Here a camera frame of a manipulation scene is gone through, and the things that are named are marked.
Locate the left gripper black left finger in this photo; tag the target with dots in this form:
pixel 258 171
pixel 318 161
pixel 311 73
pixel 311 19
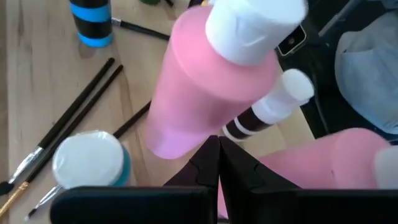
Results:
pixel 140 205

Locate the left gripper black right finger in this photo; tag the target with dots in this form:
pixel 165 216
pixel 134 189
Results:
pixel 295 207

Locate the large pink paint bottle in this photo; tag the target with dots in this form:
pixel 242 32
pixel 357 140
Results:
pixel 199 93
pixel 311 161

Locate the small teal paint bottle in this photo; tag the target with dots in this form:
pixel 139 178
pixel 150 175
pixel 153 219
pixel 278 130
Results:
pixel 87 158

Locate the small white paint bottle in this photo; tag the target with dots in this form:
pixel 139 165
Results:
pixel 280 102

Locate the gold-ferruled black paint brush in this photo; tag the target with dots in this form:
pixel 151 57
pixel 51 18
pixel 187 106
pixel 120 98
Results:
pixel 90 105

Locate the small light blue paint bottle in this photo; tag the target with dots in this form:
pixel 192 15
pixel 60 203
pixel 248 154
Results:
pixel 93 28

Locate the person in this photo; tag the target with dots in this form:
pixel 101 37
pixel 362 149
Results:
pixel 367 68

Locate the black white-rimmed small camera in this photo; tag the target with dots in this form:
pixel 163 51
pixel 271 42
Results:
pixel 291 40

